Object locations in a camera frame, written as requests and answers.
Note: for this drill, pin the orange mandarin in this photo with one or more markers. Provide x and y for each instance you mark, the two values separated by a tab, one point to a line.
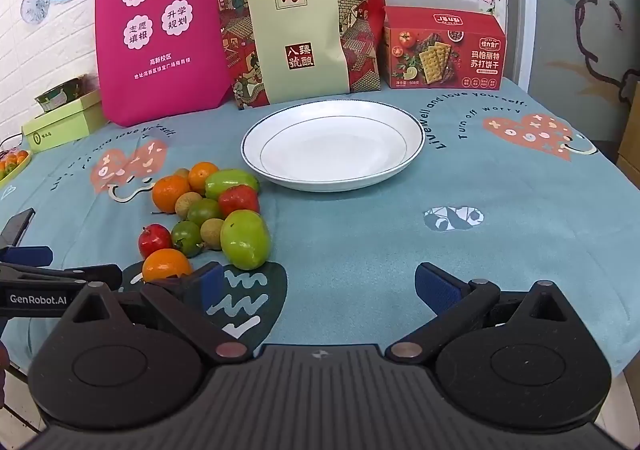
202	175
165	264
171	193

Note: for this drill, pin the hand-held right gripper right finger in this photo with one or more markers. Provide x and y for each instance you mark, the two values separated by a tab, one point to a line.
437	287

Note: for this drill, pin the small round green fruit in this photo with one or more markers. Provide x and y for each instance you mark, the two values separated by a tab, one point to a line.
205	211
186	236

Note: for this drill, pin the green paper bowl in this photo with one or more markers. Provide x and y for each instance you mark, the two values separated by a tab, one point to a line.
65	93

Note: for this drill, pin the teal printed tablecloth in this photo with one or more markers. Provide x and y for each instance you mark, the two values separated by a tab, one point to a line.
500	230

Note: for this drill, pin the white plate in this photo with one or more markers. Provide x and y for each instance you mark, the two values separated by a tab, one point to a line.
332	145

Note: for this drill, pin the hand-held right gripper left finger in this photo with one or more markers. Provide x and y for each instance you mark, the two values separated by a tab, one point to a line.
212	281

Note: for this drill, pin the tan longan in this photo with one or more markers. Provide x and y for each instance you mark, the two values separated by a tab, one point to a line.
182	173
211	235
186	206

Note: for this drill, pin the red cracker box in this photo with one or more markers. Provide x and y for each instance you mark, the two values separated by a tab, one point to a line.
445	55

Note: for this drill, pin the red and beige gift bag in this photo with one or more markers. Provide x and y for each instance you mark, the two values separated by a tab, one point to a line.
300	30

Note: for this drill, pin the pink tote bag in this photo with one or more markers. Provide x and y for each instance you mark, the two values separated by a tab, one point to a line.
160	80

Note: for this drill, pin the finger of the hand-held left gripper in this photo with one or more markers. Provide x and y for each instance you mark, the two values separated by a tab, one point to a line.
17	226
27	256

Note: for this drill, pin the cardboard box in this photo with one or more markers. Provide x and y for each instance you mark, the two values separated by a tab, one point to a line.
631	130

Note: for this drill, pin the large green jujube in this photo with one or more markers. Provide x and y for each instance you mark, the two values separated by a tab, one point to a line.
245	240

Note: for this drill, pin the small red apple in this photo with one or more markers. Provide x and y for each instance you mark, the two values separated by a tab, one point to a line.
155	241
239	200

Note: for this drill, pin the small blue paper fan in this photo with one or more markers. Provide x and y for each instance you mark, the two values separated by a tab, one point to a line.
35	3

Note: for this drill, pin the tray of small oranges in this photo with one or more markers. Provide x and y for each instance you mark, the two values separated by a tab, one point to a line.
12	163

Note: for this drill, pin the light green box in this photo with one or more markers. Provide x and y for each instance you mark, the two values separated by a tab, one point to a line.
65	128

